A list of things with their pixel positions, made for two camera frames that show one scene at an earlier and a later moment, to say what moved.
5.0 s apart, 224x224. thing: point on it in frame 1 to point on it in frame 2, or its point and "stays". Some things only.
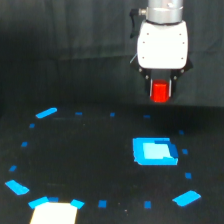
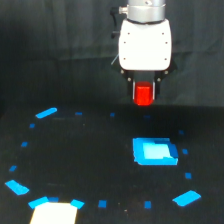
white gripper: x=162 y=50 to x=145 y=47
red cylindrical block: x=160 y=91 to x=143 y=93
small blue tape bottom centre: x=102 y=203 stays
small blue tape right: x=188 y=175 stays
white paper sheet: x=54 y=213 stays
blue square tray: x=155 y=151 stays
